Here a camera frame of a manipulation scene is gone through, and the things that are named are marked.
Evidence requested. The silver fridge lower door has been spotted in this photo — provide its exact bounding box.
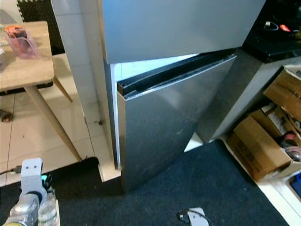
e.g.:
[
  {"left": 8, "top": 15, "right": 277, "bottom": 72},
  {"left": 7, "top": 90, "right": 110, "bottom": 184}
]
[{"left": 116, "top": 53, "right": 238, "bottom": 193}]

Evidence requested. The silver fridge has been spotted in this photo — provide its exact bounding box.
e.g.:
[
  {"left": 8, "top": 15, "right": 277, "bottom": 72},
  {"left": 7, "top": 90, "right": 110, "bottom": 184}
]
[{"left": 52, "top": 0, "right": 267, "bottom": 194}]

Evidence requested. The light wooden table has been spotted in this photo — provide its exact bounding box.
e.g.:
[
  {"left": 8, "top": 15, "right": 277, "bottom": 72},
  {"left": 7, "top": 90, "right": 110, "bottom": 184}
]
[{"left": 0, "top": 21, "right": 83, "bottom": 163}]

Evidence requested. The dark blue rug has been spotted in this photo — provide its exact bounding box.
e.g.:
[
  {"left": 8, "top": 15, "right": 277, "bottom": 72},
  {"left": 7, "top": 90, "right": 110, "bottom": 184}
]
[{"left": 0, "top": 139, "right": 290, "bottom": 226}]

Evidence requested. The pink clear plastic jug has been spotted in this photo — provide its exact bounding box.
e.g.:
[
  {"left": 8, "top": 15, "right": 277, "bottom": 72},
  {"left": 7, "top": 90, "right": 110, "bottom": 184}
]
[{"left": 5, "top": 26, "right": 42, "bottom": 60}]

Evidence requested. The orange black object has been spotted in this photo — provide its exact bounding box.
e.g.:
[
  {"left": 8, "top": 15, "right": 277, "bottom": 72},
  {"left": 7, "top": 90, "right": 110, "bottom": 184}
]
[{"left": 3, "top": 24, "right": 25, "bottom": 39}]

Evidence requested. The black foam panel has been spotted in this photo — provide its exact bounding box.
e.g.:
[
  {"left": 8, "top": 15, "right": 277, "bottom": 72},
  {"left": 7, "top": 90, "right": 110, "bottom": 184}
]
[{"left": 16, "top": 0, "right": 67, "bottom": 55}]

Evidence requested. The brown cardboard box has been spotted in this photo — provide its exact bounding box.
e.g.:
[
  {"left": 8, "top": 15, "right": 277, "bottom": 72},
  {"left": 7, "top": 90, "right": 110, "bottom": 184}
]
[
  {"left": 226, "top": 115, "right": 293, "bottom": 182},
  {"left": 263, "top": 68, "right": 301, "bottom": 121}
]

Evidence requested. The blue plastic container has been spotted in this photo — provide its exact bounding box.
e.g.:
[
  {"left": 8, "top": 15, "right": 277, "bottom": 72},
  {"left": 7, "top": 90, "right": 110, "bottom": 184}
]
[{"left": 290, "top": 171, "right": 301, "bottom": 199}]

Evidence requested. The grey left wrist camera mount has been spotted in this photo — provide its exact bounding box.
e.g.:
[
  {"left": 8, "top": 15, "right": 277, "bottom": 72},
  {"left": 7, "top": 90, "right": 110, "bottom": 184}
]
[{"left": 20, "top": 157, "right": 46, "bottom": 194}]

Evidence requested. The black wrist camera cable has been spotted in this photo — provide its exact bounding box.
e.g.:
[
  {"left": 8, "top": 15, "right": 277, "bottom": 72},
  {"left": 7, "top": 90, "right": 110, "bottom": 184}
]
[{"left": 0, "top": 164, "right": 24, "bottom": 176}]

